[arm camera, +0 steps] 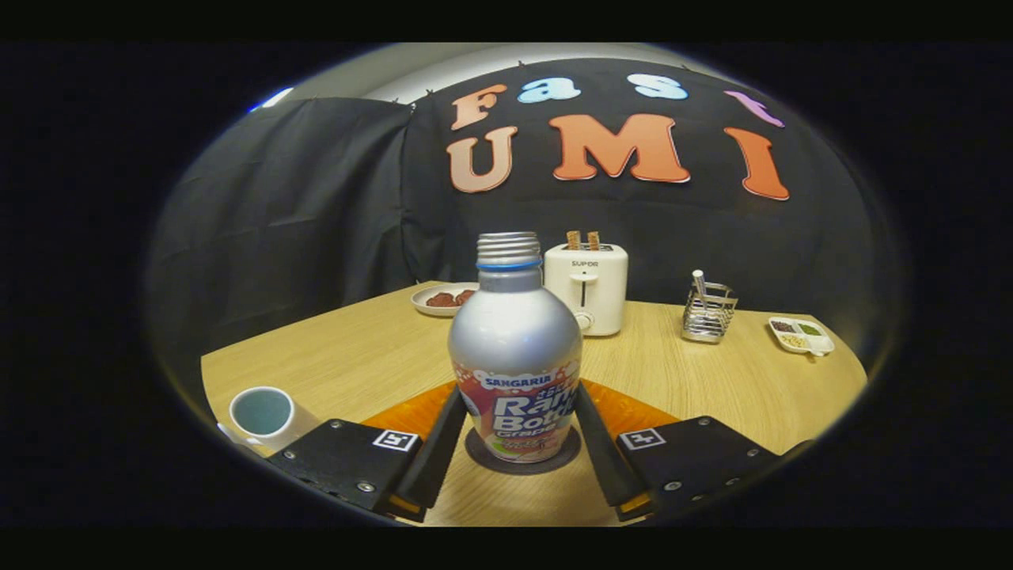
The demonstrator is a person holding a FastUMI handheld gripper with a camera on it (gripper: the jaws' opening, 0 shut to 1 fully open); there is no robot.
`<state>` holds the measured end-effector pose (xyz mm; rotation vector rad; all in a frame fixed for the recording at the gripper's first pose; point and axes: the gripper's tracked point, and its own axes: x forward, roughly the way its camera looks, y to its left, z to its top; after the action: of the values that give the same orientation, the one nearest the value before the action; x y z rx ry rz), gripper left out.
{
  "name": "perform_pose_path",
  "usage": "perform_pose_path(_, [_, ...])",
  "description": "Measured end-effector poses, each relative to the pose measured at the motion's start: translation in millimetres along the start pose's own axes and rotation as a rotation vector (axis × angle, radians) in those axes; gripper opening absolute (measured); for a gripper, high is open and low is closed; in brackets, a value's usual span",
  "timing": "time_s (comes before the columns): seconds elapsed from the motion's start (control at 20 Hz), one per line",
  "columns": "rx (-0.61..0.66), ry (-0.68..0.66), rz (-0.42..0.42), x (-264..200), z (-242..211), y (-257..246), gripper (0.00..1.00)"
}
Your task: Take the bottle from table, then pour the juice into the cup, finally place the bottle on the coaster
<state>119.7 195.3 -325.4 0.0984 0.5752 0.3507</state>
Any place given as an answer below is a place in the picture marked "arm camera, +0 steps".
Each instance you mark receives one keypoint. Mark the wooden table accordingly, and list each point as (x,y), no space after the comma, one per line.
(372,356)

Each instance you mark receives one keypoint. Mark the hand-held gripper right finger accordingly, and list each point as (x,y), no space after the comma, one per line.
(605,459)

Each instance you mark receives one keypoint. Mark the white divided condiment dish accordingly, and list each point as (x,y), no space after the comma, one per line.
(801,336)

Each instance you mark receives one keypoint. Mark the toast slice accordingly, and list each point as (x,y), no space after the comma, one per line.
(593,240)
(573,240)

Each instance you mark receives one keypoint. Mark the brown snack piece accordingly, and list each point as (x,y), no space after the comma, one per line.
(465,296)
(441,300)

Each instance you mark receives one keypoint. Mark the silver juice bottle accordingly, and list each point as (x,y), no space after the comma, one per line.
(514,332)

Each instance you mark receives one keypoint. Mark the white oval plate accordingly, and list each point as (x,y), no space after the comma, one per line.
(431,309)

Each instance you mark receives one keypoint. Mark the dark round coaster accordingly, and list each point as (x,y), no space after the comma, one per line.
(479,459)

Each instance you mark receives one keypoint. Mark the small ceiling light panel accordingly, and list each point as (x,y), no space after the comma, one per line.
(273,99)

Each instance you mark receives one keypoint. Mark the white toaster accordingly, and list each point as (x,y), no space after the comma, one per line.
(601,293)

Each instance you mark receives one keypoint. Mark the white cup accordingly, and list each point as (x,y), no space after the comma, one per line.
(281,431)

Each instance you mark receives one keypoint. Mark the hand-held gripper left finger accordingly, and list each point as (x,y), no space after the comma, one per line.
(439,455)

